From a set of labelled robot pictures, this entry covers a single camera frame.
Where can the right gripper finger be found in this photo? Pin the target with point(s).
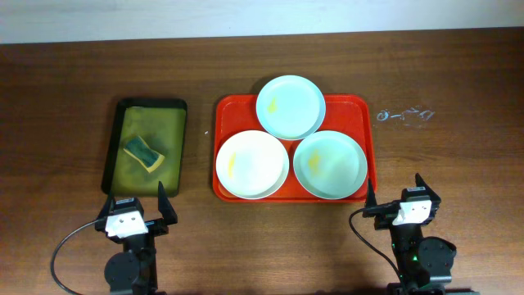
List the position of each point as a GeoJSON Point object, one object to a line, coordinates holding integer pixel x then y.
{"type": "Point", "coordinates": [371, 200]}
{"type": "Point", "coordinates": [421, 185]}

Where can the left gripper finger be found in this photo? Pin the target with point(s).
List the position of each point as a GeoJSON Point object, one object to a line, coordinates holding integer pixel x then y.
{"type": "Point", "coordinates": [106, 208]}
{"type": "Point", "coordinates": [165, 208]}

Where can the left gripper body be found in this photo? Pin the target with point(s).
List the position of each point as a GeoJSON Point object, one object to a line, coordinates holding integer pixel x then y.
{"type": "Point", "coordinates": [153, 225]}

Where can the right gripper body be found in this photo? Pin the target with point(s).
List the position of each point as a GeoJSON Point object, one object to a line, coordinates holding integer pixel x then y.
{"type": "Point", "coordinates": [382, 215]}

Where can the pale green plate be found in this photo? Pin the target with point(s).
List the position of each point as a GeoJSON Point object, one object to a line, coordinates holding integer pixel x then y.
{"type": "Point", "coordinates": [330, 165]}

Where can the green and yellow sponge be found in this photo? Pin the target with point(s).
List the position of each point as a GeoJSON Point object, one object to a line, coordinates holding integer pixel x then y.
{"type": "Point", "coordinates": [139, 150]}

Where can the white plate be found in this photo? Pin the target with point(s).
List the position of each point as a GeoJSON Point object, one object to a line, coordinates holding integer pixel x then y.
{"type": "Point", "coordinates": [252, 165]}

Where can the light blue plate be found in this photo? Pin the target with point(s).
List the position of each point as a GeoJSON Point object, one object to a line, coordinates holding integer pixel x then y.
{"type": "Point", "coordinates": [290, 107]}

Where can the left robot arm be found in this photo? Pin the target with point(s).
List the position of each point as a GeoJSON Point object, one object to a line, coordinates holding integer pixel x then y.
{"type": "Point", "coordinates": [133, 270]}

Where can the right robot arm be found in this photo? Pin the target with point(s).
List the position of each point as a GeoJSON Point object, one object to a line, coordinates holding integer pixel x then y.
{"type": "Point", "coordinates": [423, 264]}

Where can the black tray with green liquid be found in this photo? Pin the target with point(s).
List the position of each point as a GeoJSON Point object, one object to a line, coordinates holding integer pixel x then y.
{"type": "Point", "coordinates": [160, 123]}

